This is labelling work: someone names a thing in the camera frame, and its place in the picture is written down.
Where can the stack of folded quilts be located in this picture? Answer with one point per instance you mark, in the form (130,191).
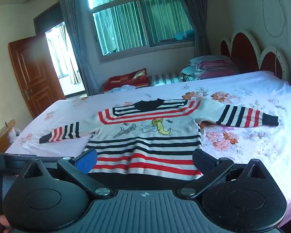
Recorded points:
(213,65)

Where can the striped cartoon sweater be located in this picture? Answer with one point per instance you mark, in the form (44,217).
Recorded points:
(145,131)

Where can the red patterned pillow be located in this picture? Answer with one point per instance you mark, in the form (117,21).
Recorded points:
(126,80)

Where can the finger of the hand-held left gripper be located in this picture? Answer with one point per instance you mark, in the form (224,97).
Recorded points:
(38,159)

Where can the teal cloth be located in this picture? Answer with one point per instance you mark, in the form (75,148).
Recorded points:
(184,36)

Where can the floral white bedspread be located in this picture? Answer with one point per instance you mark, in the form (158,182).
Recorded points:
(257,97)

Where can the brown wooden door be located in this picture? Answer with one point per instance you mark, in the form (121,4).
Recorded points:
(31,77)

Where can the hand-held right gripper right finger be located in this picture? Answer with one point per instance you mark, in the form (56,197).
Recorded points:
(203,161)

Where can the red and white headboard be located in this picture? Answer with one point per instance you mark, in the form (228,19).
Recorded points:
(245,51)

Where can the light blue cloth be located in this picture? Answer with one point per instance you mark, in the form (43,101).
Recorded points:
(126,88)

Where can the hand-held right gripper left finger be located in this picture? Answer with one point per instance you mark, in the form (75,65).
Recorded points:
(87,162)

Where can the wooden nightstand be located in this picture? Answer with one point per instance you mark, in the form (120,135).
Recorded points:
(4,140)

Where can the sliding glass window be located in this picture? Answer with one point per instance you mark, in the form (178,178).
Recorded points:
(126,29)

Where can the striped pillow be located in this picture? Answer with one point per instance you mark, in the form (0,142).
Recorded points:
(165,79)

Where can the grey curtain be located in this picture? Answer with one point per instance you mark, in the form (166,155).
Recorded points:
(72,29)
(198,17)

